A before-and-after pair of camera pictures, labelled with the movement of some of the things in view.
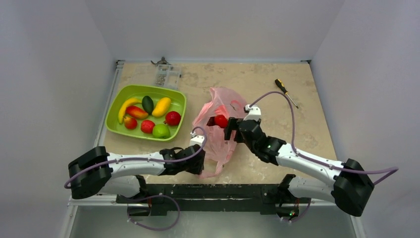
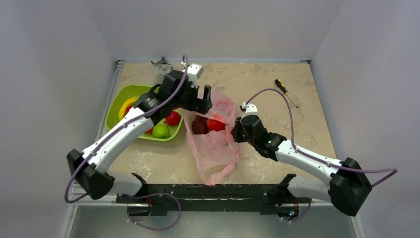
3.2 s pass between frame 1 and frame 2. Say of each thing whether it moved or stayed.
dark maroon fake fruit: moved
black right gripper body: stayed
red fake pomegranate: stayed
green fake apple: stayed
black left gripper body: moved
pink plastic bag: moved
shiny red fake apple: moved
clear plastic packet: stayed
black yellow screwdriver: stayed
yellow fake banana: stayed
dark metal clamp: stayed
